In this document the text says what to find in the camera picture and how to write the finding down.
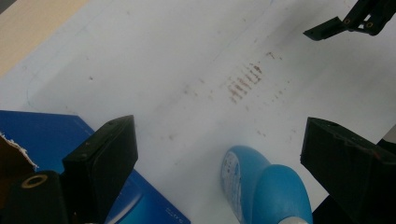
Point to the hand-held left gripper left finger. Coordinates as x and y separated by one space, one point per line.
99 165

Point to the blue plastic bottle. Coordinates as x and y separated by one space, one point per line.
274 189

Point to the blue cardboard box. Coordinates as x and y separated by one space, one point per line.
46 133

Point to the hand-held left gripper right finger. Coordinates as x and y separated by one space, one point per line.
351 168

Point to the white paper sheet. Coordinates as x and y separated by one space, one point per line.
186 46

